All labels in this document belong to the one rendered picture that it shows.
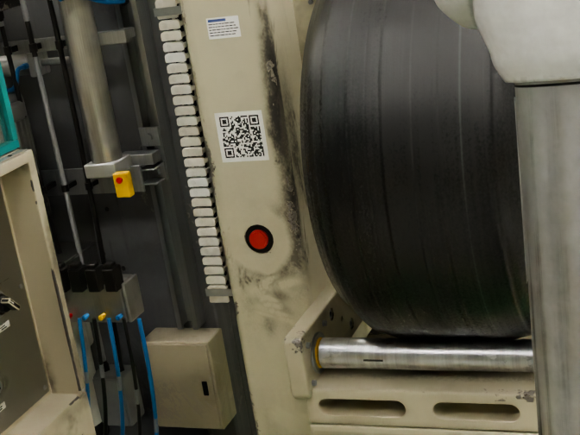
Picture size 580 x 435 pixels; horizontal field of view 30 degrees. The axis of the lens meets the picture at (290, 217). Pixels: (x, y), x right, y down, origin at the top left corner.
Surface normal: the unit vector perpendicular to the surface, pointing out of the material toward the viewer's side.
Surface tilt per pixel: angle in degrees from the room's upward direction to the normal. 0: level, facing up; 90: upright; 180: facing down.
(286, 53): 90
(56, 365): 90
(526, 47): 91
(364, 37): 49
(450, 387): 0
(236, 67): 90
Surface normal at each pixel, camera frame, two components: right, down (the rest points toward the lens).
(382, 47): -0.36, -0.30
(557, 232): -0.69, 0.17
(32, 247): -0.33, 0.33
